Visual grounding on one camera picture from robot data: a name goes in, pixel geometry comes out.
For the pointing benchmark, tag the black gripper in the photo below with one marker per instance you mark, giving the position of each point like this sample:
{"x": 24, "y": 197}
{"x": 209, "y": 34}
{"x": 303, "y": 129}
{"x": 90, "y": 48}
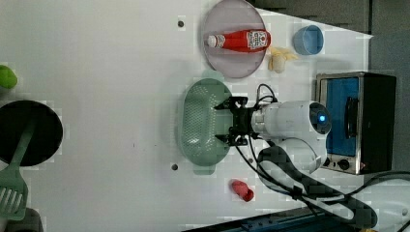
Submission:
{"x": 241, "y": 121}

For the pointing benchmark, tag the green plastic strainer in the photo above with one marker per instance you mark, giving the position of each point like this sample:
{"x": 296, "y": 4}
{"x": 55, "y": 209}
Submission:
{"x": 198, "y": 122}

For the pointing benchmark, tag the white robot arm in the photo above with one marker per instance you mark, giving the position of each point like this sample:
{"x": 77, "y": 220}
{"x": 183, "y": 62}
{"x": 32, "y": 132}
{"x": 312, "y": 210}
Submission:
{"x": 296, "y": 134}

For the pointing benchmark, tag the red toy strawberry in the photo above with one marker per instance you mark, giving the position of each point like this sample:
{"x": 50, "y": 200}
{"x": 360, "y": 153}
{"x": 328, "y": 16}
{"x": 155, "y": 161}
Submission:
{"x": 242, "y": 190}

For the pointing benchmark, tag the peeled toy banana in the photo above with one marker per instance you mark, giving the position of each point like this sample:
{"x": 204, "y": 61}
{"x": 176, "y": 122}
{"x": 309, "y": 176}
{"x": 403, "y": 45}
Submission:
{"x": 278, "y": 58}

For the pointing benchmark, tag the red ketchup bottle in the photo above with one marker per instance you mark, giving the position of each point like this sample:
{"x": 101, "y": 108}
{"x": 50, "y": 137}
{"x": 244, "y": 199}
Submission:
{"x": 247, "y": 41}

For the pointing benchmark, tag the grey round plate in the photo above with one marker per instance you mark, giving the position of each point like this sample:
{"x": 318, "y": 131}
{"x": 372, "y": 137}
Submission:
{"x": 229, "y": 16}

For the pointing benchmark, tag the blue bowl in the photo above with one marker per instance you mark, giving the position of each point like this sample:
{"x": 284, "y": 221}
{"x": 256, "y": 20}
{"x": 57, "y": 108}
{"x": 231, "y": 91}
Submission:
{"x": 308, "y": 40}

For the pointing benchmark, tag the black toaster oven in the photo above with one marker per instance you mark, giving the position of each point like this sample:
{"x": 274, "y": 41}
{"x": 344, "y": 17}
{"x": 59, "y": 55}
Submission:
{"x": 362, "y": 107}

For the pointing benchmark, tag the green toy fruit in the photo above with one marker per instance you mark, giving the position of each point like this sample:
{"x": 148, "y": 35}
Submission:
{"x": 8, "y": 78}

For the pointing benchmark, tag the green plastic spatula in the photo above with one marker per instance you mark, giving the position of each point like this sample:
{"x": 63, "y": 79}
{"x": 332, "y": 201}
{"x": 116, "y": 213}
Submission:
{"x": 14, "y": 190}

